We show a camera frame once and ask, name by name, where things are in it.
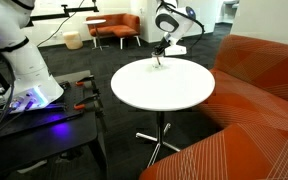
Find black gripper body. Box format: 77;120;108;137
157;36;172;54

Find clear drinking glass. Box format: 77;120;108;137
150;51;165;70

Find orange sofa with white legs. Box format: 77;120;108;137
85;13;142;50

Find small white round side table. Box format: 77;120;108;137
82;19;110;52

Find beige cylindrical pouf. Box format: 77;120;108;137
62;30;84;51

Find black mounting plate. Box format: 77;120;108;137
0;79;100;134

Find large orange patterned sofa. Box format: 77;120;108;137
138;34;288;180

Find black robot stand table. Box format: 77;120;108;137
0;69;110;180

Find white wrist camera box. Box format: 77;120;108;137
164;45;188;57

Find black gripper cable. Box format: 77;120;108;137
160;0;206;53

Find chrome table pedestal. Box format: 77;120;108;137
135;110;182;168

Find orange handled bar clamp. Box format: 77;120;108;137
74;75;97;88
73;93;102;112

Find thin black hanging cable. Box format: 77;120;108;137
37;0;86;48

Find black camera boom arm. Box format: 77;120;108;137
27;0;100;28

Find black robot base cable bundle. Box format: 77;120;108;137
0;43;18;153

